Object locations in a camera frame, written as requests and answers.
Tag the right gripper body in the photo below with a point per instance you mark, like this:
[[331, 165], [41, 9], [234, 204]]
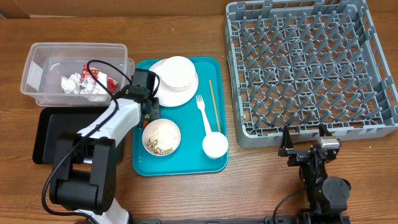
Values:
[[300, 157]]

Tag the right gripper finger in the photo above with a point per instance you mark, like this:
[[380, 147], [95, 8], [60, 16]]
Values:
[[286, 145], [323, 131]]

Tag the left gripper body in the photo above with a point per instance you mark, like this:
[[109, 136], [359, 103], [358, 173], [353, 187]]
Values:
[[157, 109]]

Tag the pink bowl with food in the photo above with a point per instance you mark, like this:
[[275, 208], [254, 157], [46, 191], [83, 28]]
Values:
[[161, 137]]

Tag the red ketchup packet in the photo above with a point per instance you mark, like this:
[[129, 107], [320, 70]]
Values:
[[93, 74]]

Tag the white plastic cup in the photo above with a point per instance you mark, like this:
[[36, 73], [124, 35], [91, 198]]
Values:
[[215, 145]]

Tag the white napkin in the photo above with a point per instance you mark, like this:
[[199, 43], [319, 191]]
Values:
[[73, 85]]

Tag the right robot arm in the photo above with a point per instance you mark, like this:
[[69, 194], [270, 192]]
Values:
[[327, 196]]

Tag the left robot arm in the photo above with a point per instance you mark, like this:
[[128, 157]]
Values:
[[83, 178]]

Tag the white round plate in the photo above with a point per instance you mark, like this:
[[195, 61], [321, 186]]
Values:
[[170, 97]]

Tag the white bowl on plate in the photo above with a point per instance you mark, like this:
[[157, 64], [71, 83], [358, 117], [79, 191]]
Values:
[[177, 72]]

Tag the white plastic fork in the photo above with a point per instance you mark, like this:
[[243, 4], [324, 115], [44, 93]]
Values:
[[201, 107]]

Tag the teal plastic tray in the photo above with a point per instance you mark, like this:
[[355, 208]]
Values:
[[189, 157]]

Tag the wooden chopstick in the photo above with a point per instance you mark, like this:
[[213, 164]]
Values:
[[215, 106]]

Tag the grey plastic dish rack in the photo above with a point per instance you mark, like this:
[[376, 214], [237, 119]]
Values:
[[299, 64]]

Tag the clear plastic bin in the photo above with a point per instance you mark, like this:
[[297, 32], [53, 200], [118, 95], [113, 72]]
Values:
[[48, 62]]

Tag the black plastic tray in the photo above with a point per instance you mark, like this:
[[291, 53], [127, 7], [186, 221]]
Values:
[[54, 121]]

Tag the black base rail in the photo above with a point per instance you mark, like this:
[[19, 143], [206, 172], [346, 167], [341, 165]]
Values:
[[266, 220]]

